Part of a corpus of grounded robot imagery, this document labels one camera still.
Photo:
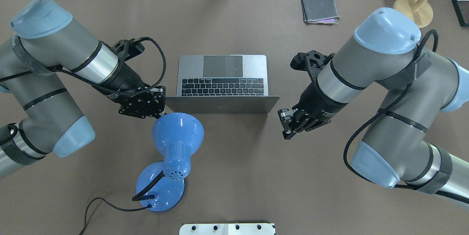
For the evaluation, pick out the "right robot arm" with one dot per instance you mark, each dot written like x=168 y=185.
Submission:
x=389 y=149

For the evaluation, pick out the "black frame object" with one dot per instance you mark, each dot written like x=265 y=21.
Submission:
x=461 y=8

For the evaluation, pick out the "wooden stand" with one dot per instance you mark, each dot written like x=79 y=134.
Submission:
x=419 y=11

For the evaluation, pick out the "grey laptop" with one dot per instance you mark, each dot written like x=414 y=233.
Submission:
x=222 y=84

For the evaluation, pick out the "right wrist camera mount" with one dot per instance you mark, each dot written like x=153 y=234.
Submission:
x=312 y=62

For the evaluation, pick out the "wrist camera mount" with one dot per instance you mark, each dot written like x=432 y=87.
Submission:
x=312 y=62
x=127 y=49

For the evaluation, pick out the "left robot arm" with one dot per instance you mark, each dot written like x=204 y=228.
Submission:
x=47 y=41

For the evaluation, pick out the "folded grey cloth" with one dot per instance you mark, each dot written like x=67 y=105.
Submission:
x=320 y=11

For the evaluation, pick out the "blue desk lamp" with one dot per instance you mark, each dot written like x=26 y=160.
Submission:
x=161 y=185

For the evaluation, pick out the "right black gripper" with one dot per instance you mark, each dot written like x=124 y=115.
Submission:
x=318 y=106

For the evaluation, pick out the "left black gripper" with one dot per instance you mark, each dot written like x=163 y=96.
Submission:
x=125 y=78

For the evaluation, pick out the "white panel with knobs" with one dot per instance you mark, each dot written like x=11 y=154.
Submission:
x=228 y=229

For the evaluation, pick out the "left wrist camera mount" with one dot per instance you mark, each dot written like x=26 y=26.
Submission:
x=127 y=49

